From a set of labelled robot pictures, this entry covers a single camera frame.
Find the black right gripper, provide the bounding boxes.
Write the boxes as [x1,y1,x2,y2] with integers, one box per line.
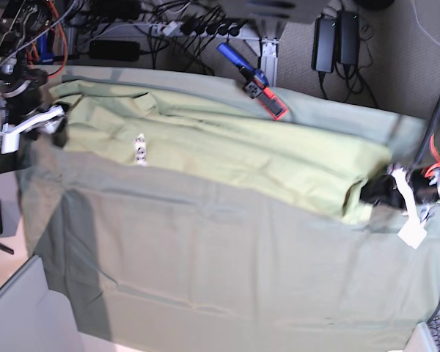
[37,102,70,148]

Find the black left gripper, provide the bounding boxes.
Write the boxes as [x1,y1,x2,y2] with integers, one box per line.
[359,175,406,210]

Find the yellow-green T-shirt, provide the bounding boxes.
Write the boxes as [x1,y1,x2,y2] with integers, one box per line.
[50,80,392,224]

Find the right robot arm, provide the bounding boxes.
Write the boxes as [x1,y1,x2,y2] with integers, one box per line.
[0,1,76,154]

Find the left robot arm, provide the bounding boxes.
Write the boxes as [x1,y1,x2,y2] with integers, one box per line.
[360,95,440,209]

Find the dark cloth at edge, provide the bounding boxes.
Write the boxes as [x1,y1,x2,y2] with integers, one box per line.
[0,147,26,174]

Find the black power brick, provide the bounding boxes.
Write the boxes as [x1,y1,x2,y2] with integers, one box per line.
[88,40,141,62]

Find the green table cloth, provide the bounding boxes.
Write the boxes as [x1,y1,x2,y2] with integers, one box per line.
[18,66,440,351]

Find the white power strip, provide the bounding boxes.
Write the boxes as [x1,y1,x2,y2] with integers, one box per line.
[131,18,259,40]

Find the blue red clamp centre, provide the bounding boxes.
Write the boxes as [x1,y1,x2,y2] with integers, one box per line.
[217,42,288,120]

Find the black power adapter right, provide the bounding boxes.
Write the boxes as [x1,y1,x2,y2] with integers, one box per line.
[337,10,360,66]

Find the black power adapter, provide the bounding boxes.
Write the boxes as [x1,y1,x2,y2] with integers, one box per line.
[312,16,337,73]
[337,10,360,66]

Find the black power adapter left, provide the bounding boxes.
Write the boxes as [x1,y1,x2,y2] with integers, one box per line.
[312,16,337,73]

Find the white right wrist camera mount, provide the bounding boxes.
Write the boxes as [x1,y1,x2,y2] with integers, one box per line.
[0,112,59,154]

